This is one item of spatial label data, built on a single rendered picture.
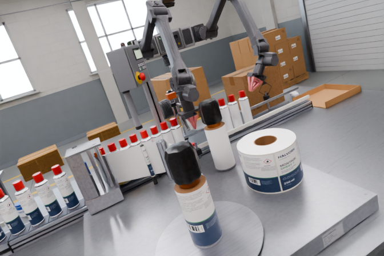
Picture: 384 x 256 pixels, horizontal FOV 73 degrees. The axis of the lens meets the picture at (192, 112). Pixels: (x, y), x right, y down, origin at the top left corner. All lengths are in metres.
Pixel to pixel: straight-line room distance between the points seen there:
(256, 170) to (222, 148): 0.22
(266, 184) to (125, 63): 0.77
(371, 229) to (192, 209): 0.47
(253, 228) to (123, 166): 0.64
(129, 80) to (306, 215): 0.87
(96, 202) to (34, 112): 5.63
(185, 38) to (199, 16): 5.77
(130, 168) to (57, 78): 5.56
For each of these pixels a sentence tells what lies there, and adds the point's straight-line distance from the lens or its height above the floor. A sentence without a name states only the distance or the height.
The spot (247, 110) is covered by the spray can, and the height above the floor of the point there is 0.98.
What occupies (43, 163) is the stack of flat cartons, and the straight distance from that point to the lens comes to 5.25.
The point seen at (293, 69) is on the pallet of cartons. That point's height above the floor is 0.31.
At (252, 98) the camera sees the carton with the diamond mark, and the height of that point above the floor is 0.96.
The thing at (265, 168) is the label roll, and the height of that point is 0.97.
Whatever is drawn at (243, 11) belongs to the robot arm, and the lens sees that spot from 1.58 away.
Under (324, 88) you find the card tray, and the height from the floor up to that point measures 0.83.
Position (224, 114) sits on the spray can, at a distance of 1.38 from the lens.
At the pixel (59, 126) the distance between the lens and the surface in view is 6.72.
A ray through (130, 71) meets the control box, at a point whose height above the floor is 1.36.
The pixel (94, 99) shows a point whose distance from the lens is 6.69.
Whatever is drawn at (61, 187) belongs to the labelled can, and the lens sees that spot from 1.28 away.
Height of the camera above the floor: 1.42
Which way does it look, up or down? 15 degrees down
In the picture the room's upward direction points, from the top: 17 degrees counter-clockwise
